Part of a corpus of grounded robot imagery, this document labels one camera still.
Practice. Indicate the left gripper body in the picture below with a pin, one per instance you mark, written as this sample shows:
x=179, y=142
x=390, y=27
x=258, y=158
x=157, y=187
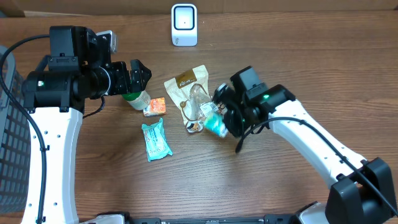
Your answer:
x=120, y=79

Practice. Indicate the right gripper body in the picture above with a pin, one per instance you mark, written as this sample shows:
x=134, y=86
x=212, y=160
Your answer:
x=236, y=121

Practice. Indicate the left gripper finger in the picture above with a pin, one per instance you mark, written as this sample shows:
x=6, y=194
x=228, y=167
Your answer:
x=139, y=81
x=137, y=68

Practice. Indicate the green blue tissue pack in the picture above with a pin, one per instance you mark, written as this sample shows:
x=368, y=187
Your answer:
x=214, y=123

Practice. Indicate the white bottle green cap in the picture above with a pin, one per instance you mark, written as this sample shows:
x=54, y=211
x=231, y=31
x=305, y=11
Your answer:
x=139, y=101

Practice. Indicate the orange tissue pack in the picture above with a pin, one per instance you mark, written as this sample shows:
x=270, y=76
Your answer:
x=156, y=107

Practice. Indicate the beige snack bag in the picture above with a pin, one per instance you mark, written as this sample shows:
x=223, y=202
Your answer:
x=189, y=92

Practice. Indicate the teal wet wipes pack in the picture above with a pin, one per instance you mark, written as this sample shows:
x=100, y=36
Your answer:
x=156, y=141

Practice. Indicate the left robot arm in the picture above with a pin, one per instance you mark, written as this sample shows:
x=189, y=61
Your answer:
x=78, y=68

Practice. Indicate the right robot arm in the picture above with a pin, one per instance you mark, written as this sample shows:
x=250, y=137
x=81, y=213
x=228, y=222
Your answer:
x=360, y=191

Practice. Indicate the white barcode scanner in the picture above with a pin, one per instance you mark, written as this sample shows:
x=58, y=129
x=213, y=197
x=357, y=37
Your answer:
x=184, y=25

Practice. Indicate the grey plastic mesh basket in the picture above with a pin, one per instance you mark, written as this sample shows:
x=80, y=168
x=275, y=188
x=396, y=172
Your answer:
x=15, y=157

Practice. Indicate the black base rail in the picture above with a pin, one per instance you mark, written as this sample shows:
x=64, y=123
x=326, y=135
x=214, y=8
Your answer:
x=211, y=221

